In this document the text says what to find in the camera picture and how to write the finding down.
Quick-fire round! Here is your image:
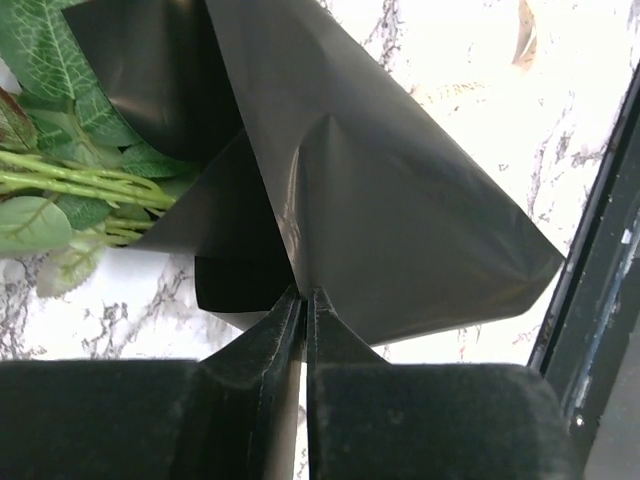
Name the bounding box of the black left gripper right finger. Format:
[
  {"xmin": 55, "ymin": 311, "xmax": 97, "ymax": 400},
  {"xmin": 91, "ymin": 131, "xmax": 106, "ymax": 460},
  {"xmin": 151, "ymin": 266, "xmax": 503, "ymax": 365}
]
[{"xmin": 306, "ymin": 289, "xmax": 583, "ymax": 479}]

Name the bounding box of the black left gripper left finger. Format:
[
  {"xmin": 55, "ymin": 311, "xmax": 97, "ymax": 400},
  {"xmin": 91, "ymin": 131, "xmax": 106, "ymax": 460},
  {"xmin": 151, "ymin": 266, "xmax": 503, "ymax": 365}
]
[{"xmin": 1, "ymin": 289, "xmax": 303, "ymax": 479}]

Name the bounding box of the black wrapping paper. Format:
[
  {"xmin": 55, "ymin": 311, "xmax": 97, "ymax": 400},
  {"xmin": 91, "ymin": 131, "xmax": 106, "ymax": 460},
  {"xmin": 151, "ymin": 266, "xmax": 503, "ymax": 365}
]
[{"xmin": 63, "ymin": 1, "xmax": 563, "ymax": 345}]

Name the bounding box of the peach flower stem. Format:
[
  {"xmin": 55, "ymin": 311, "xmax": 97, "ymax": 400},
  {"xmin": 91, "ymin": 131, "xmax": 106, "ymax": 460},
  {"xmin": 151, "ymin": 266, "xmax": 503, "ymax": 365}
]
[{"xmin": 1, "ymin": 1, "xmax": 198, "ymax": 298}]

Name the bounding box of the cream printed ribbon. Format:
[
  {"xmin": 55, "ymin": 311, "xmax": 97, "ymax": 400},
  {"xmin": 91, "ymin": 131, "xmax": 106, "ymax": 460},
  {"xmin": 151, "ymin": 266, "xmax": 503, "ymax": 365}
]
[{"xmin": 412, "ymin": 1, "xmax": 539, "ymax": 114}]

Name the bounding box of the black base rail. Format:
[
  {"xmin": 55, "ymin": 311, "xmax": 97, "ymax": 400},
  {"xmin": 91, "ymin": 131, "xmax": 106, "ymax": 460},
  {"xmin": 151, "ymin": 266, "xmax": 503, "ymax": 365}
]
[{"xmin": 528, "ymin": 76, "xmax": 639, "ymax": 470}]

